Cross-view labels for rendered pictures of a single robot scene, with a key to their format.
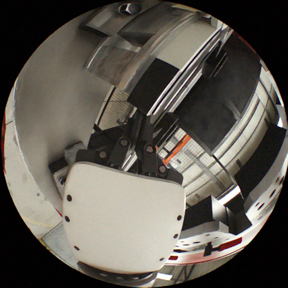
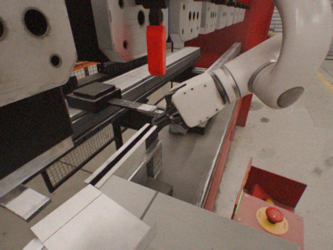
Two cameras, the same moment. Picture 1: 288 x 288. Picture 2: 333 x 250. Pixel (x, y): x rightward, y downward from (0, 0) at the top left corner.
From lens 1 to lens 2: 0.38 m
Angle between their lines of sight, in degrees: 43
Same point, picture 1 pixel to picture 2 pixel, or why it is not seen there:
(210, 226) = (175, 39)
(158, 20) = (138, 179)
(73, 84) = (168, 163)
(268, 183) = not seen: hidden behind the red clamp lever
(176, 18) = (133, 179)
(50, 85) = (183, 168)
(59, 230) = not seen: hidden behind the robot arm
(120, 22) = (150, 186)
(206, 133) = not seen: outside the picture
